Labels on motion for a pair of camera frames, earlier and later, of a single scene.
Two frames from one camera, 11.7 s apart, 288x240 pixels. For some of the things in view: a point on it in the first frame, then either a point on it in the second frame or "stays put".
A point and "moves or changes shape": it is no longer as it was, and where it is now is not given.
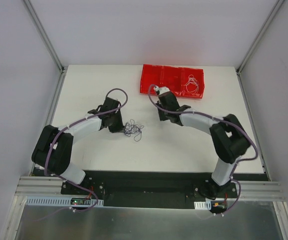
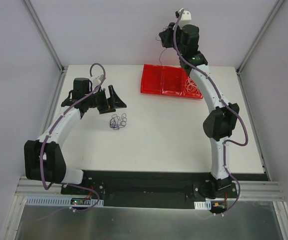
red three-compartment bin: (182, 81) stays put
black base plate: (143, 189) stays put
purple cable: (132, 128) moves or changes shape
